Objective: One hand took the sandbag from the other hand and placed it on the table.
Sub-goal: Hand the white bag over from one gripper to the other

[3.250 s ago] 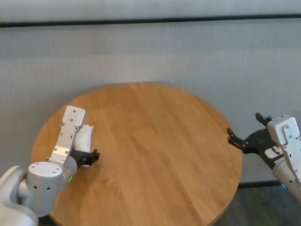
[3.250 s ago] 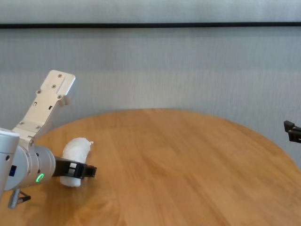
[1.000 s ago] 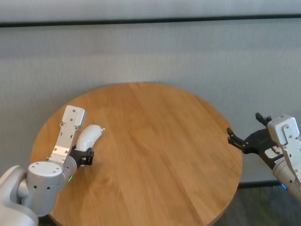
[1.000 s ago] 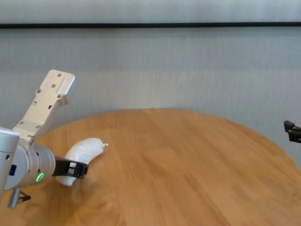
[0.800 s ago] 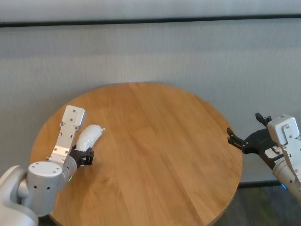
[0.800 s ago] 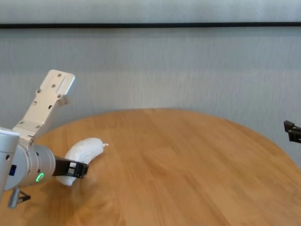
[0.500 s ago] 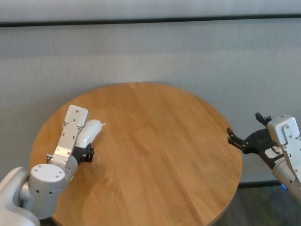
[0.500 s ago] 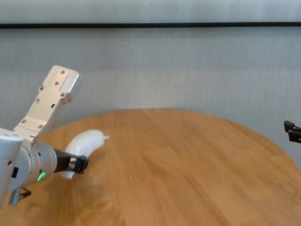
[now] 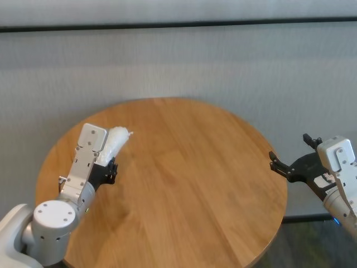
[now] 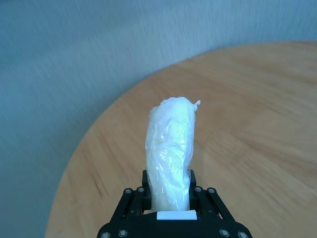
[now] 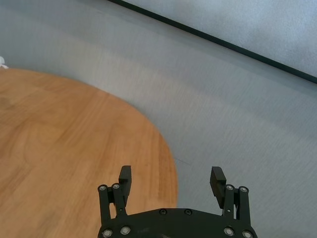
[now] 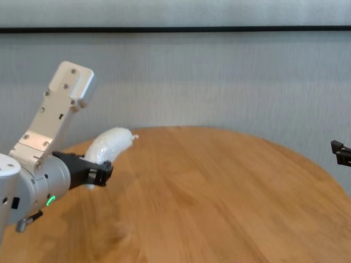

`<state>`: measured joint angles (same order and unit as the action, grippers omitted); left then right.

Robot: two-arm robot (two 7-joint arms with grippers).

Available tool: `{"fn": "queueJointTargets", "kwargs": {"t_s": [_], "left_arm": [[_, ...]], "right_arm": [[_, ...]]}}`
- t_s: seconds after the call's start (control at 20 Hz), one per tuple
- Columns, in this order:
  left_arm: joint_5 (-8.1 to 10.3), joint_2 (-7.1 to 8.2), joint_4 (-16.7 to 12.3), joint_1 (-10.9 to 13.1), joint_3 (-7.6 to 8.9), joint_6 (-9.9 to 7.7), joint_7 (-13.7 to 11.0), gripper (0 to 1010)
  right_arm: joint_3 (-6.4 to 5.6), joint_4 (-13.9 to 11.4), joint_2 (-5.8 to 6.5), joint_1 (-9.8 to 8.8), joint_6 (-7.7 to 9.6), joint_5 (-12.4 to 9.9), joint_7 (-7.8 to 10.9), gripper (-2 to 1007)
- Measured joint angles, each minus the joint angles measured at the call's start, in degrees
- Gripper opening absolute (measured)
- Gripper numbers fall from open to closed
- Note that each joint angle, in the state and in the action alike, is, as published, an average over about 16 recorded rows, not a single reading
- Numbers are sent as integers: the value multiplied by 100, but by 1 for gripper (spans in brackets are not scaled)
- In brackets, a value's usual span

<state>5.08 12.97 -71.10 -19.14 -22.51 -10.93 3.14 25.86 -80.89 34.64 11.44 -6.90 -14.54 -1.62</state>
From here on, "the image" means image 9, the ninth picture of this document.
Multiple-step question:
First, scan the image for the white plastic-wrapped sandbag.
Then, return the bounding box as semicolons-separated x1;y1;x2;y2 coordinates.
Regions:
96;126;135;169

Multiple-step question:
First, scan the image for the black baseboard strip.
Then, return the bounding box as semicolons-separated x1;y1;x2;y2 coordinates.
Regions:
281;213;335;224

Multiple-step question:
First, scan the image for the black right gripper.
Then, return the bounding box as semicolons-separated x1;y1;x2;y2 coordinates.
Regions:
268;133;340;202

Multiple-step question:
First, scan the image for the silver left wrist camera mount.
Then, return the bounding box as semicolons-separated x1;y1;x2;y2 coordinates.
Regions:
59;123;109;202

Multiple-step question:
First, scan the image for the black horizontal wall rail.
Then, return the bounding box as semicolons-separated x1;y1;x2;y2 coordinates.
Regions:
0;17;357;34

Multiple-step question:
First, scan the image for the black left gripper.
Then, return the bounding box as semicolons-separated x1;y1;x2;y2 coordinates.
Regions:
88;156;119;194

